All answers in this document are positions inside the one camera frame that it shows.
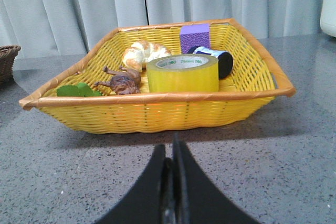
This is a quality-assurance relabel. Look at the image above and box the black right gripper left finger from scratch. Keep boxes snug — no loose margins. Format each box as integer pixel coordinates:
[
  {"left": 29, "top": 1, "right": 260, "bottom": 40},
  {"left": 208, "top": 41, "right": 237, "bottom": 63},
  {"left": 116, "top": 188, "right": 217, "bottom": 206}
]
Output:
[{"left": 97, "top": 145, "right": 173, "bottom": 223}]

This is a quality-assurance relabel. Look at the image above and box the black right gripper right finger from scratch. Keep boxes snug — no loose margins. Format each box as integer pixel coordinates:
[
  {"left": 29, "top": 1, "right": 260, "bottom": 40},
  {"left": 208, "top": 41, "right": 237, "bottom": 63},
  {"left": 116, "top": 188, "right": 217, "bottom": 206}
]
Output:
[{"left": 172, "top": 133, "right": 258, "bottom": 223}]

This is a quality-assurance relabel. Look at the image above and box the yellow tape roll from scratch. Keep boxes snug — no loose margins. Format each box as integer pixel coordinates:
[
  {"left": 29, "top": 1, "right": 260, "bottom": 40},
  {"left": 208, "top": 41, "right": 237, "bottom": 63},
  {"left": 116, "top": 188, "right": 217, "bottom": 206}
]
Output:
[{"left": 146, "top": 54, "right": 219, "bottom": 92}]

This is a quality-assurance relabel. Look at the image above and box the brown toy animal figure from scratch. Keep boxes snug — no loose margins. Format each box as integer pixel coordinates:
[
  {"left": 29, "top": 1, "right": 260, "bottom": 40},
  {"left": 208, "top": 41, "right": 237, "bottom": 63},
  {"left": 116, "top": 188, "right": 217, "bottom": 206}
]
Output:
[{"left": 94, "top": 66, "right": 141, "bottom": 95}]

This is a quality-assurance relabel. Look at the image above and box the yellow woven basket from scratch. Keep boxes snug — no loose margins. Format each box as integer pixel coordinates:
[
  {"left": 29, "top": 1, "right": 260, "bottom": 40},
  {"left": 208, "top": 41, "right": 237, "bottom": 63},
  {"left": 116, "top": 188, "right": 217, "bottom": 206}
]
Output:
[{"left": 19, "top": 18, "right": 296, "bottom": 134}]

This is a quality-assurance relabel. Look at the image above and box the orange toy carrot with leaves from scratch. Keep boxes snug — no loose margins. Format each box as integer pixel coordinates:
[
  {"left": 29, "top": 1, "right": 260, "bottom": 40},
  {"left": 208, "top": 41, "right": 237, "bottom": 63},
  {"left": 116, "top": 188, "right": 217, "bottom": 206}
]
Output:
[{"left": 56, "top": 82, "right": 102, "bottom": 97}]

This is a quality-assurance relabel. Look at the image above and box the black jar with label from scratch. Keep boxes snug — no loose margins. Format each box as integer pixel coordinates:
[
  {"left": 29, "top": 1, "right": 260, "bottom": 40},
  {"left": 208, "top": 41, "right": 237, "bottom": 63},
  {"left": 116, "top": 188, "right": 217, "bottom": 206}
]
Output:
[{"left": 187, "top": 46, "right": 234, "bottom": 80}]

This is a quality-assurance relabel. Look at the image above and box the toy croissant bread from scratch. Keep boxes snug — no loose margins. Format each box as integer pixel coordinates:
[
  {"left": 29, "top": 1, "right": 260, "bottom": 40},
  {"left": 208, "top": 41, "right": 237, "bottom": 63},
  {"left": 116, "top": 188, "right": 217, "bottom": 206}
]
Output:
[{"left": 122, "top": 40, "right": 171, "bottom": 72}]

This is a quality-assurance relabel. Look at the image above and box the purple foam block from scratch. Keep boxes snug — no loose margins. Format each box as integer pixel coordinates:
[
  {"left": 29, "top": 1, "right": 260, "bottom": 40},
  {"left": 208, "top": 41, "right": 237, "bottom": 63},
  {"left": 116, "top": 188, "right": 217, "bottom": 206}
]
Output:
[{"left": 180, "top": 24, "right": 210, "bottom": 54}]

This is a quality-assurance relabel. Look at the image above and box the brown wicker basket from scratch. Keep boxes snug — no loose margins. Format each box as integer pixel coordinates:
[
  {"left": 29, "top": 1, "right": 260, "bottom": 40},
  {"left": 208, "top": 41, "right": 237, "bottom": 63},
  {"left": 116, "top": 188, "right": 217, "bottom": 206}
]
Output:
[{"left": 0, "top": 45, "right": 21, "bottom": 84}]

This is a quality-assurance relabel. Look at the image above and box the grey curtain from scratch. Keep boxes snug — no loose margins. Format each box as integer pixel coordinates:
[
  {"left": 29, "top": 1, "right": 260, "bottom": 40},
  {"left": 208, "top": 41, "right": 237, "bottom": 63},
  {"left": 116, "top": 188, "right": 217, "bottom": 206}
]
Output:
[{"left": 1, "top": 0, "right": 322, "bottom": 58}]

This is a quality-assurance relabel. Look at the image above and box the white appliance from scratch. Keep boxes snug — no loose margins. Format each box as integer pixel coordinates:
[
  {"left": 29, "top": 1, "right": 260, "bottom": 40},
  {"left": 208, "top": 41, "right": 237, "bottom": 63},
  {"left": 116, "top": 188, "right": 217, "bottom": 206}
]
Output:
[{"left": 320, "top": 0, "right": 335, "bottom": 37}]

